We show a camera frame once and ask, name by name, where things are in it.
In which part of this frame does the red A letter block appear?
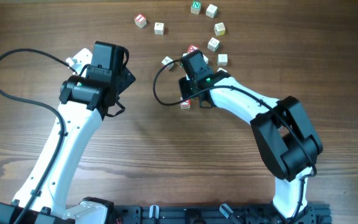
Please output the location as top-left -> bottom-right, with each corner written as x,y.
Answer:
187,45 -> 199,53

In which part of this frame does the red Y letter block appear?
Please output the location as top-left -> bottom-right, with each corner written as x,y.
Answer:
180,100 -> 191,110

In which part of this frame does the red O letter block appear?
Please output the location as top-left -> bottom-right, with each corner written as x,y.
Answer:
162,56 -> 175,70

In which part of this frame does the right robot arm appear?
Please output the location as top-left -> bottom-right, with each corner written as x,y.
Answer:
179,50 -> 323,223

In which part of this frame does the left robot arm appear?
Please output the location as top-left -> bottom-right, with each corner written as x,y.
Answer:
0,42 -> 135,223

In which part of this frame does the green brown circle block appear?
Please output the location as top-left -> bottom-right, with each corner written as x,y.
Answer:
217,67 -> 227,73

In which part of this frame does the blue edged picture block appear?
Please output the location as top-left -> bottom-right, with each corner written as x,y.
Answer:
203,55 -> 209,64

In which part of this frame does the white block behind finger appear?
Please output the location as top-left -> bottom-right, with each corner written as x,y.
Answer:
208,37 -> 220,52

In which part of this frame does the plain beige wooden block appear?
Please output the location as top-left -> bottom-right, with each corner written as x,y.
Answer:
218,54 -> 228,66

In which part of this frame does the yellow edged wooden block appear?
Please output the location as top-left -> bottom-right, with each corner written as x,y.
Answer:
214,22 -> 226,36

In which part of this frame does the white number 2 block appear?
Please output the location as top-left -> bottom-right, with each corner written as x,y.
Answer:
154,22 -> 165,35

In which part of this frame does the red I letter block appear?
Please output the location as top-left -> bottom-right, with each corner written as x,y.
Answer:
134,14 -> 147,28

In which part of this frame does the plain white wooden block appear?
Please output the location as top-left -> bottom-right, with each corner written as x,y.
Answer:
206,4 -> 218,18

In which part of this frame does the green N letter block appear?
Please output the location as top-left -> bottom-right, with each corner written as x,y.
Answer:
191,1 -> 201,14

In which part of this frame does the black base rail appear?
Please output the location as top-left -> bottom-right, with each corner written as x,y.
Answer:
109,203 -> 333,224

